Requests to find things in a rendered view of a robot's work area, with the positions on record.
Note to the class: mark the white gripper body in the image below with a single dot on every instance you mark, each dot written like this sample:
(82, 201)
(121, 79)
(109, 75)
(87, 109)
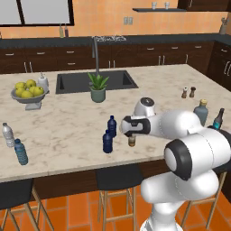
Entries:
(124, 127)

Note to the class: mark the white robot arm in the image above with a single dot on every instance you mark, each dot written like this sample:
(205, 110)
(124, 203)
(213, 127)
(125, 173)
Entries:
(192, 150)

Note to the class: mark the dark blue plastic bottle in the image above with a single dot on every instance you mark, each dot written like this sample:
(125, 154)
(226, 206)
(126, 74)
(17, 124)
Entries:
(112, 126)
(107, 142)

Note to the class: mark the small brown glass bottle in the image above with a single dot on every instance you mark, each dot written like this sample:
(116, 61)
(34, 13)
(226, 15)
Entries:
(131, 141)

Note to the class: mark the green plant in grey pot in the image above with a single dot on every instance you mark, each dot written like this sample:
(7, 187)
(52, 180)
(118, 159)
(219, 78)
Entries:
(98, 90)

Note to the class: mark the black stool with wooden legs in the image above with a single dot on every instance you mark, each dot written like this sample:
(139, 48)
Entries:
(118, 177)
(15, 192)
(215, 192)

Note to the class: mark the dark sink basin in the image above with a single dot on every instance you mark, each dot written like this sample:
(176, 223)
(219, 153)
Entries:
(75, 82)

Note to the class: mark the brown shaker with white cap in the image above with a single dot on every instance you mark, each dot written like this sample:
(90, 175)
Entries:
(184, 93)

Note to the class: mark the dark wooden cupboard run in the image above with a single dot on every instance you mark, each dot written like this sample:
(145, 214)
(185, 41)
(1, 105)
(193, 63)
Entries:
(135, 55)

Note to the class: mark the grey tap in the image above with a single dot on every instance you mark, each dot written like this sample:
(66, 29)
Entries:
(96, 54)

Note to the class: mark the grey glass bottle yellow cap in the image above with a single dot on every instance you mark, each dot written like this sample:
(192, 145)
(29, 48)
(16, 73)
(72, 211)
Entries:
(201, 113)

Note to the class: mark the brown island cabinet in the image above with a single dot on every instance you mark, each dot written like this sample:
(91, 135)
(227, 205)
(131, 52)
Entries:
(69, 183)

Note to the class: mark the speckled mat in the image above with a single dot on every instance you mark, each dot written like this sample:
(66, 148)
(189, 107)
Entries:
(110, 38)

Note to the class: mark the white soap dispenser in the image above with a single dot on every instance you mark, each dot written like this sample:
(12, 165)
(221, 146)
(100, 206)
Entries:
(43, 83)

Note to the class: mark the yellow-green apple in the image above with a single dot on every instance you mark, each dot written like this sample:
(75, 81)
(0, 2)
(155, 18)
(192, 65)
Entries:
(27, 94)
(38, 90)
(20, 85)
(19, 92)
(30, 83)

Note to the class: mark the dark glass bottle teal label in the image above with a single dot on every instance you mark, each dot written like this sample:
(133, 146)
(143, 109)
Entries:
(218, 119)

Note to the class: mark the grey fruit bowl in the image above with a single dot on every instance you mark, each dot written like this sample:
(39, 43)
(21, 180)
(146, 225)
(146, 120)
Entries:
(29, 100)

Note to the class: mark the light blue plastic bottle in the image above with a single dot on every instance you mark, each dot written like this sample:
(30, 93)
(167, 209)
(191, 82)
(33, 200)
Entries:
(21, 152)

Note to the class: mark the dark red bottle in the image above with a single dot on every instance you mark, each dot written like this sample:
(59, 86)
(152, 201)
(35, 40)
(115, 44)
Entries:
(66, 31)

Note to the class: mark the yellow oil bottle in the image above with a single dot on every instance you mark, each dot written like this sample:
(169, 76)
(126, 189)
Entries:
(61, 31)

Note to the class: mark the dark wooden side cupboard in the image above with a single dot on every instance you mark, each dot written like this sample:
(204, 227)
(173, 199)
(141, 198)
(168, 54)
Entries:
(221, 64)

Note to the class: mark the clear plastic bottle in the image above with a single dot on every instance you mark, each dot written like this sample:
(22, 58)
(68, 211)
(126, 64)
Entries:
(8, 135)

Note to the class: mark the white cup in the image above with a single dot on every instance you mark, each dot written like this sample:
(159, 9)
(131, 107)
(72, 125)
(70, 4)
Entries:
(154, 5)
(167, 5)

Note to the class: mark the grey pot with tools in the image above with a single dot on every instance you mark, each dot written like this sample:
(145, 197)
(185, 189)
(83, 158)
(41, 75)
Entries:
(223, 26)

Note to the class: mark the black framed window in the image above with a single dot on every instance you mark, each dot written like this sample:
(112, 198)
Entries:
(36, 12)

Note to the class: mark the grey wall outlet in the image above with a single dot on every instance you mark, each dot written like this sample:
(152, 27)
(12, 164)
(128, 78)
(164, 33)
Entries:
(128, 20)

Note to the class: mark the dark wall shelf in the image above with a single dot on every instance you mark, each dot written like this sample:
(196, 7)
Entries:
(159, 10)

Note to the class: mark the dark wooden wall cupboard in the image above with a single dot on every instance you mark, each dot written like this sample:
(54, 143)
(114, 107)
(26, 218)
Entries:
(207, 4)

